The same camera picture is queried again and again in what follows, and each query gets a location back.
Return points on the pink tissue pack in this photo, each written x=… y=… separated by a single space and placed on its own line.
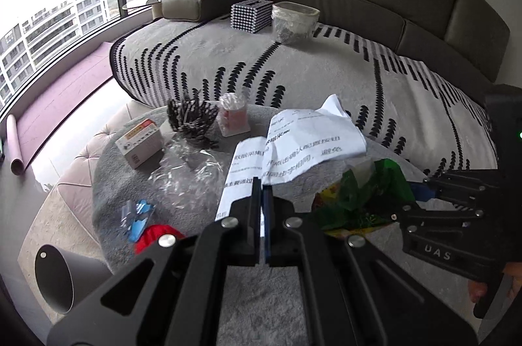
x=233 y=115

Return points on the black spiky pinecone object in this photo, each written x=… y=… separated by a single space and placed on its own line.
x=193 y=118

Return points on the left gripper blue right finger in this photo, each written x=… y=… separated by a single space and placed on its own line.
x=337 y=303

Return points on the grey fluffy table cover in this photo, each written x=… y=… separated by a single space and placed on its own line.
x=262 y=306

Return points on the red cloth ball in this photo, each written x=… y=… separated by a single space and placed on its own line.
x=152 y=233

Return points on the grey cylinder bin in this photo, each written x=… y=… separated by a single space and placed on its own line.
x=65 y=278

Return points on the white medicine box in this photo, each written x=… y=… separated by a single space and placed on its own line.
x=140 y=143

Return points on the clear crumpled plastic bag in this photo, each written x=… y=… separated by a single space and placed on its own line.
x=190 y=178

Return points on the black white dotted box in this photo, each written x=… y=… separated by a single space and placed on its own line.
x=251 y=15

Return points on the green snack wrapper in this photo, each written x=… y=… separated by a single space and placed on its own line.
x=350 y=204

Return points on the white printed paper sheets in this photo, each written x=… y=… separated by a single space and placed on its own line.
x=296 y=141

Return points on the round white side table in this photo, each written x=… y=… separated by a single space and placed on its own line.
x=135 y=4

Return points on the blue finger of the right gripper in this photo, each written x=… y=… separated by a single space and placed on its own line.
x=423 y=191

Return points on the blue foil wrapper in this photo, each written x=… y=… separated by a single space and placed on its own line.
x=135 y=216

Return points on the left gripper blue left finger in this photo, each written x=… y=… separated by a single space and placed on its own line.
x=200 y=266

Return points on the pink tufted ottoman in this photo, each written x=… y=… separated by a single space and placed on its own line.
x=81 y=174

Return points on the rolled purple yoga mat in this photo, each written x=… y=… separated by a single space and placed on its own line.
x=17 y=164

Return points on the white black patterned rug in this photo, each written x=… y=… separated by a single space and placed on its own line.
x=396 y=101

